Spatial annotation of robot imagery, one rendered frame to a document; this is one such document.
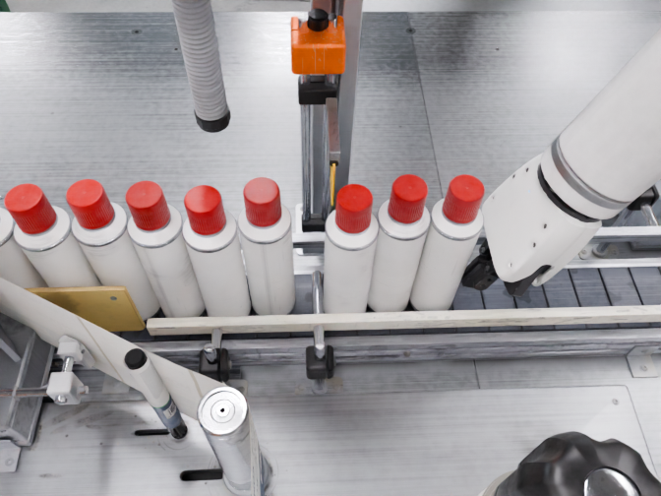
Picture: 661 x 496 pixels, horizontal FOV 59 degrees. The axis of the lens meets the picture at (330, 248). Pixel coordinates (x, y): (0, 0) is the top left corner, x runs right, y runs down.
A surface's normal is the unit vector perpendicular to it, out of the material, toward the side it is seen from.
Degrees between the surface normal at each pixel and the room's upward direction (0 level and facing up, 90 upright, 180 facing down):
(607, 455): 12
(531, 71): 0
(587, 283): 0
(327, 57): 90
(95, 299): 90
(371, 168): 0
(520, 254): 69
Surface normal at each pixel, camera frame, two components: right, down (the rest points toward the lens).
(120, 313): 0.04, 0.83
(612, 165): -0.54, 0.54
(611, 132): -0.81, 0.22
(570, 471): -0.07, -0.69
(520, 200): -0.93, -0.17
